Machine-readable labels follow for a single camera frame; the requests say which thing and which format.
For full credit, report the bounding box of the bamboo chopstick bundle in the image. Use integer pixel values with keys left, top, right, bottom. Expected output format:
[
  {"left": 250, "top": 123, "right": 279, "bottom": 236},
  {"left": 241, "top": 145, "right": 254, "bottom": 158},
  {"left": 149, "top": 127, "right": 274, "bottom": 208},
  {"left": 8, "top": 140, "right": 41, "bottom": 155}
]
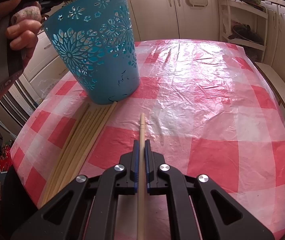
[{"left": 40, "top": 102, "right": 117, "bottom": 206}]

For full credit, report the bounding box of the white rolling storage cart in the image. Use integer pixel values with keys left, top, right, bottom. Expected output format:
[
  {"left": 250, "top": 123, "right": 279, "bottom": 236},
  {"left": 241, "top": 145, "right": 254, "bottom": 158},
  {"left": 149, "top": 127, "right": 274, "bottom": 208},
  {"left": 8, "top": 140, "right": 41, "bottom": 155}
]
[{"left": 218, "top": 0, "right": 268, "bottom": 62}]

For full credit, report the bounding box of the pink checkered tablecloth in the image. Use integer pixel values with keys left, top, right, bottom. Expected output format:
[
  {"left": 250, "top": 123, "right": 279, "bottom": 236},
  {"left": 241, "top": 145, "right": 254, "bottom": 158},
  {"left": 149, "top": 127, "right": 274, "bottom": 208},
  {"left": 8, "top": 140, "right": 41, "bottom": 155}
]
[{"left": 11, "top": 40, "right": 285, "bottom": 239}]

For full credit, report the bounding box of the person left hand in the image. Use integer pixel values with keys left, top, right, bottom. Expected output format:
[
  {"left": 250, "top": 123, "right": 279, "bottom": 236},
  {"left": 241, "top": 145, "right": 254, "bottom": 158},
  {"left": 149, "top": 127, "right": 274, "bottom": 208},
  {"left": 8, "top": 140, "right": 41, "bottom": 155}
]
[{"left": 0, "top": 0, "right": 43, "bottom": 128}]

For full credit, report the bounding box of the small white step stool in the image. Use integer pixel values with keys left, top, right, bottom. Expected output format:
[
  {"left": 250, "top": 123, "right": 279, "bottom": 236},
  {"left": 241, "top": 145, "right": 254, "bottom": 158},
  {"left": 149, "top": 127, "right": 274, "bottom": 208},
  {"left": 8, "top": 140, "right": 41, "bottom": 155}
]
[{"left": 254, "top": 62, "right": 285, "bottom": 120}]

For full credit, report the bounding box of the single bamboo chopstick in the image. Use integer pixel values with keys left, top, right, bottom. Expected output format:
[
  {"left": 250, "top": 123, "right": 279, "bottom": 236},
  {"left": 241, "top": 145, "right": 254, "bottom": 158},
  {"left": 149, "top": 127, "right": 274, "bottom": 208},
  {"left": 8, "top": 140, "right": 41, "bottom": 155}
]
[{"left": 137, "top": 113, "right": 146, "bottom": 240}]

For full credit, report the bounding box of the blue perforated plastic bucket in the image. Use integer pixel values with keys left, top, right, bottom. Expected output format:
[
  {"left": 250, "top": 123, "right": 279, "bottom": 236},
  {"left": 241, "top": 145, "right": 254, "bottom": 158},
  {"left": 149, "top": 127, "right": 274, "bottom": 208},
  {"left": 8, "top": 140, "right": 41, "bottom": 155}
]
[{"left": 43, "top": 0, "right": 140, "bottom": 105}]

